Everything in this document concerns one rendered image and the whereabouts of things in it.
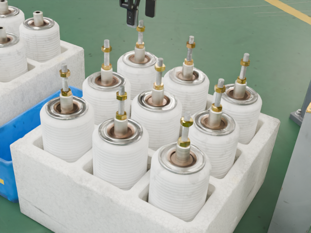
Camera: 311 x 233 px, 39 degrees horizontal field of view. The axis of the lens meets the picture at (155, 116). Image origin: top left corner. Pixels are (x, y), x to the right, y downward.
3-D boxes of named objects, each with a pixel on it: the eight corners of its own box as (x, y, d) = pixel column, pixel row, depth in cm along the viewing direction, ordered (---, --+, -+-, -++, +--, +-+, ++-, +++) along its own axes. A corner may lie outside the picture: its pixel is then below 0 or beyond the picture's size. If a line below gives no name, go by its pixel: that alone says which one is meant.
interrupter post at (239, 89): (239, 92, 87) (242, 77, 85) (246, 98, 85) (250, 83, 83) (229, 94, 86) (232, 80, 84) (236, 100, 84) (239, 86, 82)
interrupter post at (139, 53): (131, 59, 95) (132, 46, 93) (140, 57, 97) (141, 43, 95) (138, 64, 94) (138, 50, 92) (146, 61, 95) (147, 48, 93)
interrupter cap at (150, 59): (115, 58, 96) (115, 55, 95) (143, 50, 100) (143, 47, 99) (134, 72, 91) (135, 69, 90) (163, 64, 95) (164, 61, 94)
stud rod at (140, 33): (140, 52, 95) (142, 19, 90) (142, 54, 94) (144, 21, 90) (136, 52, 94) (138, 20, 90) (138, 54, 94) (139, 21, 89)
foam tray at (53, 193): (127, 123, 118) (129, 64, 108) (264, 181, 102) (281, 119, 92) (20, 212, 90) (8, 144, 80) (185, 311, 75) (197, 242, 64)
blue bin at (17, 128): (70, 122, 117) (68, 83, 110) (103, 137, 112) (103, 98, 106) (-20, 187, 95) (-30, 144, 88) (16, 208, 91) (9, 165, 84)
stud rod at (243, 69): (240, 87, 85) (248, 52, 81) (243, 89, 84) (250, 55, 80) (236, 87, 85) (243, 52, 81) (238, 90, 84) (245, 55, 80)
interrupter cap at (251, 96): (241, 83, 90) (242, 80, 90) (265, 101, 85) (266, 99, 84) (211, 90, 87) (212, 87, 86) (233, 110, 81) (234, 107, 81)
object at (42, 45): (44, 74, 123) (38, 13, 112) (70, 85, 119) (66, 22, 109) (18, 88, 116) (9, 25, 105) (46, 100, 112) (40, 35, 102)
